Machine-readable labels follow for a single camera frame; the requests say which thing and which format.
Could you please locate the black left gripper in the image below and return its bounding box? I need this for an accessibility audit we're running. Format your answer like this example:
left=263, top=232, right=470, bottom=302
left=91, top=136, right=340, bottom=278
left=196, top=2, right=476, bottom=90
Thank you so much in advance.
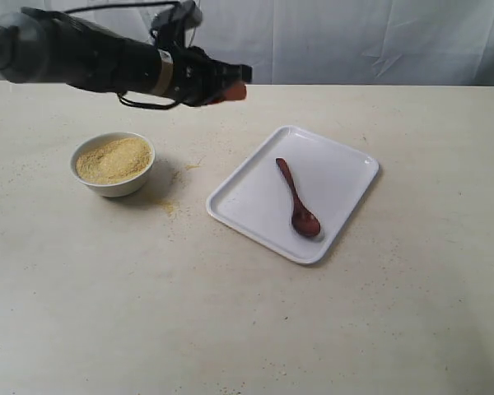
left=164, top=47, right=253, bottom=107

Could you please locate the dark wooden spoon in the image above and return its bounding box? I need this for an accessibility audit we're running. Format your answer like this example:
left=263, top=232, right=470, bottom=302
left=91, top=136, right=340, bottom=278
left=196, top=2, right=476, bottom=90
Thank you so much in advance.
left=275, top=157, right=321, bottom=238

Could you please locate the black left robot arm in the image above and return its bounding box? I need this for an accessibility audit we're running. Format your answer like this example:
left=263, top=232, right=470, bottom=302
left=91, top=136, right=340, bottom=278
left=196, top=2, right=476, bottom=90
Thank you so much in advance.
left=0, top=1, right=253, bottom=110

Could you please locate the white rectangular plastic tray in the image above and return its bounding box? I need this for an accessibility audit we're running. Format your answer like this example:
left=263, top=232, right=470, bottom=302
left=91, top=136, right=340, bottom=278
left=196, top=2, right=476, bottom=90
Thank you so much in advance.
left=206, top=125, right=380, bottom=265

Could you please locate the white ceramic bowl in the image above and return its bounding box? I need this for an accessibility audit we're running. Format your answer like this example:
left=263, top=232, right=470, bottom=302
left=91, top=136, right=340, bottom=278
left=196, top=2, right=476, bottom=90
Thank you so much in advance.
left=71, top=132, right=156, bottom=198

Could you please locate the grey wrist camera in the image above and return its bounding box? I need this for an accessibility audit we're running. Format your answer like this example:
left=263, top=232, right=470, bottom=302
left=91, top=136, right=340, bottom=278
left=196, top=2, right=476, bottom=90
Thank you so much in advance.
left=150, top=1, right=203, bottom=37

